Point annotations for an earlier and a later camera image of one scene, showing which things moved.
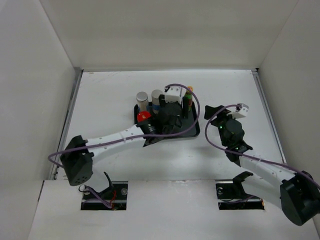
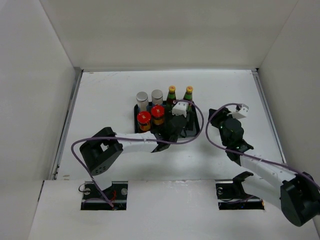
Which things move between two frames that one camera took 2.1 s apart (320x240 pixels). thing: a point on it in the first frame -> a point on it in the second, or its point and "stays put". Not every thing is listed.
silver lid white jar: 142,98 stays put
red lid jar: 143,116 stays put
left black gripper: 184,109 -> 171,117
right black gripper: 221,114 stays put
